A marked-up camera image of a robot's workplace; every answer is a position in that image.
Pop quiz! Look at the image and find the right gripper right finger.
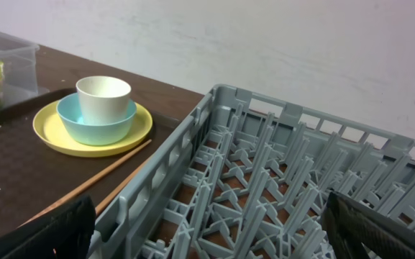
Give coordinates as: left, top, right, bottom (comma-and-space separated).
321, 191, 415, 259

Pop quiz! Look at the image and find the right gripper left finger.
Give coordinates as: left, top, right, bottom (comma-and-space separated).
0, 195, 96, 259

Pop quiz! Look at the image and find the grey dishwasher rack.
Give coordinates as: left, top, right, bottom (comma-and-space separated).
88, 85, 415, 258

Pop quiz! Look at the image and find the right wooden chopstick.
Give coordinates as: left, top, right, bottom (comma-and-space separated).
95, 157, 150, 217

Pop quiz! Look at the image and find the wooden chopstick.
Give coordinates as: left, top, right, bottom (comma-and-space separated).
95, 157, 150, 217
22, 140, 152, 225

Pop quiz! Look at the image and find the left wooden chopstick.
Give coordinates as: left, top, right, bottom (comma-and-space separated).
22, 140, 152, 225

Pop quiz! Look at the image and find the yellow plate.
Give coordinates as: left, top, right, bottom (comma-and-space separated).
32, 100, 153, 158

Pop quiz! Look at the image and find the light blue bowl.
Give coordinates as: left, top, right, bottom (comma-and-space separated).
57, 94, 137, 146

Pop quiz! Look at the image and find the white cup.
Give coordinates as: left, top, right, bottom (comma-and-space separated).
76, 76, 132, 125

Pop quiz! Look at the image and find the clear plastic bin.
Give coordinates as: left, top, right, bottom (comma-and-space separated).
0, 32, 49, 109

